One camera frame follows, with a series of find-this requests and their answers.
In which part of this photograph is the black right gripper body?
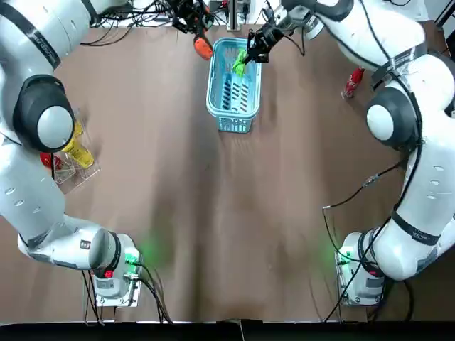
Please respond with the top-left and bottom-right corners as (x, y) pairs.
(254, 21), (286, 53)

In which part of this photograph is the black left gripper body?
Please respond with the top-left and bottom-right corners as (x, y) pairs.
(178, 0), (215, 28)

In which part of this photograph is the green snack packet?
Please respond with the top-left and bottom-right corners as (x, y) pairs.
(232, 48), (250, 78)

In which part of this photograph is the red cola bottle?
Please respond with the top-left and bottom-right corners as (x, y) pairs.
(39, 152), (58, 169)
(341, 66), (366, 102)

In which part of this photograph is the blue plastic basket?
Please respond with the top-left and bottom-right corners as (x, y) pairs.
(205, 37), (263, 135)

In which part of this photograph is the yellow drink bottle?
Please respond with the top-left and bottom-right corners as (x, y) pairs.
(65, 120), (96, 168)

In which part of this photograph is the clear acrylic shelf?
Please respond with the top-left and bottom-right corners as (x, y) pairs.
(52, 115), (102, 195)

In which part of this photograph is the aluminium post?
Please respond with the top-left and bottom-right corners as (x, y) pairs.
(228, 0), (247, 32)

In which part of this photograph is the black cable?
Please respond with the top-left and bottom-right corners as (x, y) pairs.
(321, 141), (426, 271)
(134, 261), (175, 325)

